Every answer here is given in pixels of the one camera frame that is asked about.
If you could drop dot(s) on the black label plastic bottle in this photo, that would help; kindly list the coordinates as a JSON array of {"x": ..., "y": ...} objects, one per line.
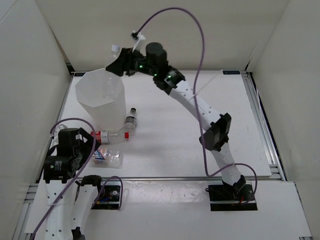
[{"x": 131, "y": 121}]

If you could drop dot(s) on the clear white cap plastic bottle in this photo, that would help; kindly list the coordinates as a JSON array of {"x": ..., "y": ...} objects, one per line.
[{"x": 115, "y": 52}]

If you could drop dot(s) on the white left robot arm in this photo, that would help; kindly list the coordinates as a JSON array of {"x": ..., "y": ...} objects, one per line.
[{"x": 69, "y": 202}]

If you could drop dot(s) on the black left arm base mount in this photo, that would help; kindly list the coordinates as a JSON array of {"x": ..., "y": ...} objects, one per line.
[{"x": 111, "y": 197}]

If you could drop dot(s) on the red label plastic bottle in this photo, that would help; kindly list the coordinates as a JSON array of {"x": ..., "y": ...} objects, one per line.
[{"x": 110, "y": 137}]

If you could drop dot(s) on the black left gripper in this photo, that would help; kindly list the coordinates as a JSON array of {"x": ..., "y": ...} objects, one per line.
[{"x": 88, "y": 144}]

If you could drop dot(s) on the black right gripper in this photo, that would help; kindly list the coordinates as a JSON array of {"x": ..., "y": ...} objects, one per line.
[{"x": 124, "y": 62}]

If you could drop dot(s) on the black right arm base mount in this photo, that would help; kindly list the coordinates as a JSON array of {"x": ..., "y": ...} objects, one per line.
[{"x": 222, "y": 200}]

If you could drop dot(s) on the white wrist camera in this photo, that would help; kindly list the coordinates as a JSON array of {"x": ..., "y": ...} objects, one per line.
[
  {"x": 138, "y": 36},
  {"x": 54, "y": 136}
]

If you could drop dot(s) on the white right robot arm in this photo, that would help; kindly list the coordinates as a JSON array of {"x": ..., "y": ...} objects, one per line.
[{"x": 215, "y": 125}]

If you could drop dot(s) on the aluminium table edge rail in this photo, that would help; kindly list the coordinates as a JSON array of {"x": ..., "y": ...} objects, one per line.
[{"x": 269, "y": 145}]

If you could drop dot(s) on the blue orange label plastic bottle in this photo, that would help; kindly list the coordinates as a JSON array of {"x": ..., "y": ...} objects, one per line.
[{"x": 110, "y": 158}]

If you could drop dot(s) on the white octagonal plastic bin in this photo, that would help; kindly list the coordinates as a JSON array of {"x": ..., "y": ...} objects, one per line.
[{"x": 102, "y": 94}]

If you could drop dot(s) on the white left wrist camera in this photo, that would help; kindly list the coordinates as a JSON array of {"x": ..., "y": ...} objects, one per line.
[{"x": 54, "y": 136}]

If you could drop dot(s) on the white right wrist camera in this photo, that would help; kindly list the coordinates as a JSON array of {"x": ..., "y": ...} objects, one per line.
[{"x": 138, "y": 36}]

